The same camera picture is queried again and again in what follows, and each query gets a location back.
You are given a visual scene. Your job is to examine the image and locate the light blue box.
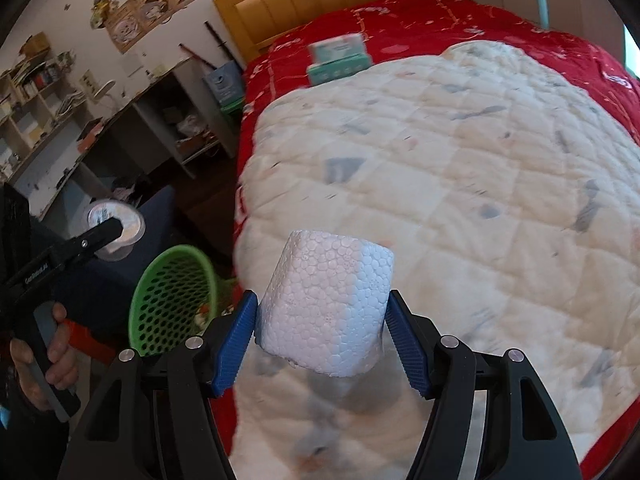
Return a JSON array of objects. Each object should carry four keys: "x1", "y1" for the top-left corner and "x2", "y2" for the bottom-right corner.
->
[{"x1": 205, "y1": 60, "x2": 246, "y2": 106}]

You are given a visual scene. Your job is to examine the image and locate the person's left hand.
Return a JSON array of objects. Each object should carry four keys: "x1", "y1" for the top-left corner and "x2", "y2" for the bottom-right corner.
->
[{"x1": 10, "y1": 302, "x2": 81, "y2": 411}]

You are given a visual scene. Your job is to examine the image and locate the teal and white tissue box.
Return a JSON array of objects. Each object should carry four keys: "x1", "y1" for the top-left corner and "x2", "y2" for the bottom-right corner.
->
[{"x1": 306, "y1": 32, "x2": 373, "y2": 86}]

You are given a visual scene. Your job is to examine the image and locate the orange box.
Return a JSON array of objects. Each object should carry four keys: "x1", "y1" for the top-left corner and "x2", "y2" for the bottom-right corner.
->
[{"x1": 77, "y1": 120, "x2": 103, "y2": 151}]

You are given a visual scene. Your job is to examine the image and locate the white bookshelf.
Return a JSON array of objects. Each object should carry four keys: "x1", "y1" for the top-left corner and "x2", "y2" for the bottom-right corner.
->
[{"x1": 0, "y1": 32, "x2": 91, "y2": 181}]

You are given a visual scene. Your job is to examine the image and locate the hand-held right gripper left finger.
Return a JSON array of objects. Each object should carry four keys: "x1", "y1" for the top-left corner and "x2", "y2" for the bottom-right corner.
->
[{"x1": 60, "y1": 290, "x2": 260, "y2": 480}]

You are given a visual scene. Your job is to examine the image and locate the white quilted blanket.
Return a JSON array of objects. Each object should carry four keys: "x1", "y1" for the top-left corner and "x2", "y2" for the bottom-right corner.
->
[{"x1": 227, "y1": 40, "x2": 640, "y2": 480}]

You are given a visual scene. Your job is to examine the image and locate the green plastic mesh basket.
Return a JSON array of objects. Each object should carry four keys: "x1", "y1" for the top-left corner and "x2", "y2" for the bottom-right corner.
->
[{"x1": 129, "y1": 245, "x2": 219, "y2": 356}]

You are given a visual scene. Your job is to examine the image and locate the yellow wooden headboard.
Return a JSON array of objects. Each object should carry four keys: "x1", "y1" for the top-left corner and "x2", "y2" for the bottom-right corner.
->
[{"x1": 212, "y1": 0, "x2": 453, "y2": 68}]

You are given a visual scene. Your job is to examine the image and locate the green plastic stool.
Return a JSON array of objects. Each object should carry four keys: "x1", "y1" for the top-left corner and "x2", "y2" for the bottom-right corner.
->
[{"x1": 220, "y1": 97, "x2": 246, "y2": 121}]

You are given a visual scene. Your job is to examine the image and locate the red printed blanket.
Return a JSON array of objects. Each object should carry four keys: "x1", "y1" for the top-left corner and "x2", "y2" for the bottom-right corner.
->
[{"x1": 232, "y1": 0, "x2": 640, "y2": 466}]

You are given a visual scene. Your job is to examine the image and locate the green wall sticker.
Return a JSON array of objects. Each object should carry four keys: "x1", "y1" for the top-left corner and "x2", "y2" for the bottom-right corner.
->
[{"x1": 89, "y1": 0, "x2": 121, "y2": 28}]

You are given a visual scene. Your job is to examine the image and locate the window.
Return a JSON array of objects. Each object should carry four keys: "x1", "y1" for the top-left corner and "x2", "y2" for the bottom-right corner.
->
[{"x1": 622, "y1": 25, "x2": 640, "y2": 81}]

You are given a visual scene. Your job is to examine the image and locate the reddish wooden stick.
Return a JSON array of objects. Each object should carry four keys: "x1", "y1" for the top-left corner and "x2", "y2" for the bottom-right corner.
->
[{"x1": 180, "y1": 44, "x2": 216, "y2": 68}]

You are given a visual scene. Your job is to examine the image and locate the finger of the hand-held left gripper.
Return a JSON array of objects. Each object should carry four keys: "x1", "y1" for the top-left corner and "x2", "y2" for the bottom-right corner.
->
[{"x1": 0, "y1": 217, "x2": 126, "y2": 306}]

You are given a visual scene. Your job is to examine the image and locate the white foam block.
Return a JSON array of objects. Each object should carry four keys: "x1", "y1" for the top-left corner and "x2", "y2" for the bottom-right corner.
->
[{"x1": 254, "y1": 230, "x2": 396, "y2": 378}]

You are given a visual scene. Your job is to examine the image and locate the white plastic bag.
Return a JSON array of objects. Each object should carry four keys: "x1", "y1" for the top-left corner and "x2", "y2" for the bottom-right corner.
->
[{"x1": 177, "y1": 115, "x2": 208, "y2": 141}]

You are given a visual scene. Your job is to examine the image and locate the clear round plastic cup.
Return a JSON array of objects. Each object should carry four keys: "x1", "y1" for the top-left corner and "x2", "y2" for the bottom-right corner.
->
[{"x1": 86, "y1": 199, "x2": 147, "y2": 263}]

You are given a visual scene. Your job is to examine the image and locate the person's left forearm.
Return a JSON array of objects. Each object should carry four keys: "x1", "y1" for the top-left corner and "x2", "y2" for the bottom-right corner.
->
[{"x1": 0, "y1": 360, "x2": 68, "y2": 480}]

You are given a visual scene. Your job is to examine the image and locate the dark wooden stick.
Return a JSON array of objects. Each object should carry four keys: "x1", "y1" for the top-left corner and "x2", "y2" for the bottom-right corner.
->
[{"x1": 204, "y1": 22, "x2": 236, "y2": 68}]

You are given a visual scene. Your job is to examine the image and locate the white desk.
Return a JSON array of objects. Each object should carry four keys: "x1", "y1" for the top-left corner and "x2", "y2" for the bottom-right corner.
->
[{"x1": 10, "y1": 55, "x2": 238, "y2": 221}]

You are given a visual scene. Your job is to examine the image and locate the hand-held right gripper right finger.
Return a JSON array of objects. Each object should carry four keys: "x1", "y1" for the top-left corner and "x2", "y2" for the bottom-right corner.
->
[{"x1": 384, "y1": 290, "x2": 583, "y2": 480}]

